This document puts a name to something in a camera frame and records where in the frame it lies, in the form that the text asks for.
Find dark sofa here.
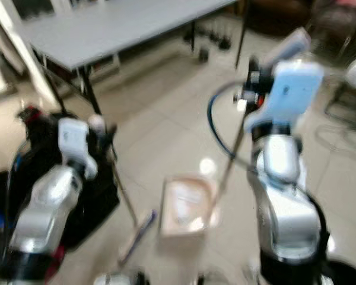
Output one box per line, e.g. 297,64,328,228
246,0,356,37

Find white leaning frame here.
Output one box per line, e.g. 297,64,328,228
0,0,61,109

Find beige long-handled dustpan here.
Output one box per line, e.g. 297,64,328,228
160,104,253,238

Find black floor cables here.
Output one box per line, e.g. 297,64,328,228
322,83,356,152

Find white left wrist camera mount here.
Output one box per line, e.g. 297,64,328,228
58,118,99,180

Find thin-handled broom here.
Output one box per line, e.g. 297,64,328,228
88,114,158,268

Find pale blue right wrist camera mount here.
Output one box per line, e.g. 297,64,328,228
243,27,325,134

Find grey folding table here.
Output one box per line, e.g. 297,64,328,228
18,0,251,115

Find black bag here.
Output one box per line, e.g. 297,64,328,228
0,106,120,250

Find dark blue looped cable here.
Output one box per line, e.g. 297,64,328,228
206,80,262,172

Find black dumbbell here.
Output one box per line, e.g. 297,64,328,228
216,36,233,52

